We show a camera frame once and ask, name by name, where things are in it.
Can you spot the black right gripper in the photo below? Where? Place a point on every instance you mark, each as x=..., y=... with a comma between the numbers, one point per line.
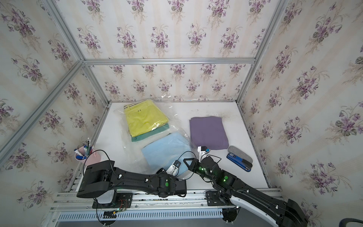
x=193, y=167

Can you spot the light blue trousers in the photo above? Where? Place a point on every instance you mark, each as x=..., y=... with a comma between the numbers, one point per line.
x=161, y=153

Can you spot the purple trousers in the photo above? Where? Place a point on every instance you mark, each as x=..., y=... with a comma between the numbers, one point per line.
x=208, y=131

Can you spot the clear plastic vacuum bag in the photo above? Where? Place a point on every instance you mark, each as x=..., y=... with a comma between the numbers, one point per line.
x=132, y=150

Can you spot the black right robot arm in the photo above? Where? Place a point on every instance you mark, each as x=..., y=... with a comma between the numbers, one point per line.
x=231, y=189

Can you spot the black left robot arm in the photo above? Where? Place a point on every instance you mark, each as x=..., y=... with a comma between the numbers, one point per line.
x=103, y=176

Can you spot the yellow-green folded trousers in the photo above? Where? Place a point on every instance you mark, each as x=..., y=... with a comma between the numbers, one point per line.
x=144, y=117

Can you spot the blue stapler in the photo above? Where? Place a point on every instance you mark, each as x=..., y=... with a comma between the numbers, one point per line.
x=243, y=161

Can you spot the teal folded garment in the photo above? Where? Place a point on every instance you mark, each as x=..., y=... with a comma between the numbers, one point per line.
x=150, y=133

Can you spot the pink pen cup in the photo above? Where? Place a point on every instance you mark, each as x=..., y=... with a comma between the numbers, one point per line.
x=85, y=154

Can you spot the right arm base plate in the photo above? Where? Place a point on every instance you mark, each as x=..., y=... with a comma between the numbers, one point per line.
x=217, y=198

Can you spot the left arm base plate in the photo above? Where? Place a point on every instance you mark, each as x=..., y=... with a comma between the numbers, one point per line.
x=113, y=200

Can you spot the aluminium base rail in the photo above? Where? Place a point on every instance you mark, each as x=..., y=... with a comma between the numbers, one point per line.
x=142, y=206

